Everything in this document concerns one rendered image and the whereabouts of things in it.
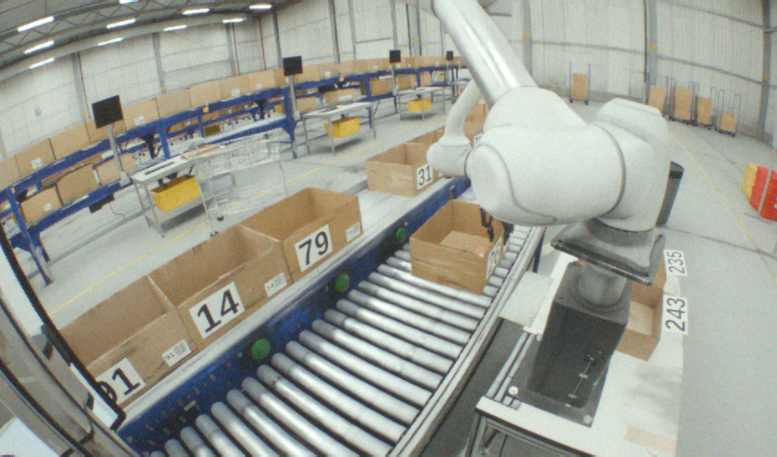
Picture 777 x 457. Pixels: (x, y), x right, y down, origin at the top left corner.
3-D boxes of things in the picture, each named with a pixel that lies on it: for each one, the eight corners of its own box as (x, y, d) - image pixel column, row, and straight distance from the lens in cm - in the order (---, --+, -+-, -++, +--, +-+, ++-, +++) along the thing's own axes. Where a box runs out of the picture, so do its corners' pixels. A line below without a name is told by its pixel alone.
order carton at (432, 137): (448, 174, 197) (447, 146, 192) (405, 168, 211) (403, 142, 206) (472, 157, 232) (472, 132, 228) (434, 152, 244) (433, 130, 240)
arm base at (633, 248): (661, 228, 85) (667, 206, 83) (645, 275, 65) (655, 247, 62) (594, 205, 87) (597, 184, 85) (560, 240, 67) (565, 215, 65)
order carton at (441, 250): (480, 296, 123) (483, 257, 112) (410, 275, 132) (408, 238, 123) (509, 244, 154) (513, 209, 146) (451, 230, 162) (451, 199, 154)
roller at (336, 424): (388, 469, 89) (386, 462, 85) (257, 377, 114) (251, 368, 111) (400, 454, 91) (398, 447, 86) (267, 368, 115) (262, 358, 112)
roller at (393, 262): (498, 305, 127) (499, 295, 124) (383, 268, 146) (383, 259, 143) (502, 296, 131) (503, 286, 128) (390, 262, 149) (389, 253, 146)
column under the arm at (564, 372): (610, 360, 112) (648, 272, 92) (590, 428, 96) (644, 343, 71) (536, 335, 111) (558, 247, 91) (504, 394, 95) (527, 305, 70)
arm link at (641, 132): (671, 225, 73) (694, 112, 68) (614, 241, 59) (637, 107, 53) (618, 193, 82) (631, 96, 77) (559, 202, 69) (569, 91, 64)
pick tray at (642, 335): (648, 363, 117) (661, 340, 111) (544, 325, 115) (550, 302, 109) (655, 309, 139) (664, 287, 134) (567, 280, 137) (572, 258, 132)
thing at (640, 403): (665, 482, 102) (670, 478, 100) (474, 412, 94) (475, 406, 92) (675, 275, 172) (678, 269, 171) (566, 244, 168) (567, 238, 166)
